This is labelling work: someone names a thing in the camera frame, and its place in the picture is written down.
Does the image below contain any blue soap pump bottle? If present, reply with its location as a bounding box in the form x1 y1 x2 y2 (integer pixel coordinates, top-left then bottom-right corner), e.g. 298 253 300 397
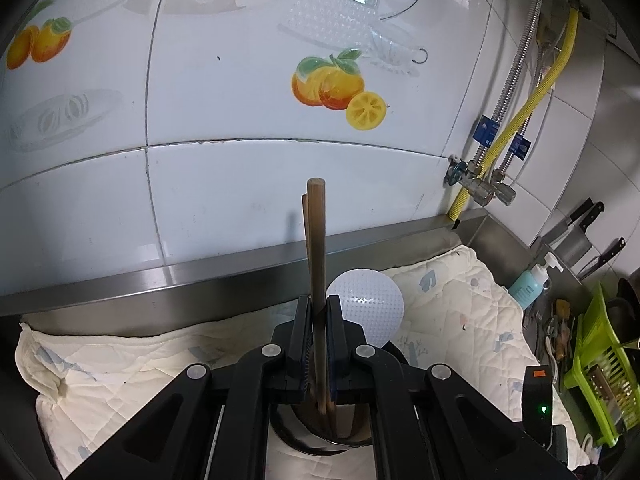
507 252 565 311

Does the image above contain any yellow corrugated gas hose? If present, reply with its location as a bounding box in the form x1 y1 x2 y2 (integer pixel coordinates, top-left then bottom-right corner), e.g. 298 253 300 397
447 2 581 231

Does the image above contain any black utensil holder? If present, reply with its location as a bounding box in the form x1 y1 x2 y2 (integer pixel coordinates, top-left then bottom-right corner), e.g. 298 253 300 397
269 402 375 457

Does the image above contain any black pan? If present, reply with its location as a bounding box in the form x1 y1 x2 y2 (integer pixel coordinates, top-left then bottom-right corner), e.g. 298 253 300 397
617 277 640 353

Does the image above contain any wooden-handled knife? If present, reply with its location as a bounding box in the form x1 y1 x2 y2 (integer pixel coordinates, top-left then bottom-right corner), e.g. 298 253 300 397
587 365 623 421

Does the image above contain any braided metal hose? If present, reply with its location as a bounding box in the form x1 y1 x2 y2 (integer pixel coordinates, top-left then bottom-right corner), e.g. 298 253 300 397
497 30 571 186
470 0 546 171

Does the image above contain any printed quilted mat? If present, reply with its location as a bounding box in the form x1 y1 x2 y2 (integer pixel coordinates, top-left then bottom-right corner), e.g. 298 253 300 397
15 242 591 480

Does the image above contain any black-handled cleaver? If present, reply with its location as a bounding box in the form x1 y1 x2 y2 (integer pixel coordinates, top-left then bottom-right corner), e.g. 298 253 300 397
540 198 594 251
555 202 606 281

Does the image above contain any brown wooden chopstick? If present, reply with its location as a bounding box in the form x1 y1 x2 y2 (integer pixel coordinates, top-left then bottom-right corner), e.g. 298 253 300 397
301 193 316 311
306 177 335 428

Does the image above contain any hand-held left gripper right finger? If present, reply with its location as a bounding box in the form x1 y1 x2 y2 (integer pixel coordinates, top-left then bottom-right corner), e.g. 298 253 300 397
325 294 576 480

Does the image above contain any green plastic dish rack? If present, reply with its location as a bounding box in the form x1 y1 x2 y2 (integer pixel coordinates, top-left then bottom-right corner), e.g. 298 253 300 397
562 282 640 448

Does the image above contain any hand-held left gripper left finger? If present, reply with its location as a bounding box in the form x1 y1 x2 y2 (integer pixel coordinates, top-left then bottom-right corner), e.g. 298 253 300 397
65 295 316 480

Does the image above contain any white perforated round lid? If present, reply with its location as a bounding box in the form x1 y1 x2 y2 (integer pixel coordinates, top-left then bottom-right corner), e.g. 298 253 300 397
325 269 405 348

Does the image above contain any black-handled slim knife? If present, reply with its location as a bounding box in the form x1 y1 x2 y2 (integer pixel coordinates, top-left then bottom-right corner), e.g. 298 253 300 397
580 237 626 281

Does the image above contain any metal water valve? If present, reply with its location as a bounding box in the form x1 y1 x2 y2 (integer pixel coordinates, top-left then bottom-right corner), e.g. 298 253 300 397
492 172 517 207

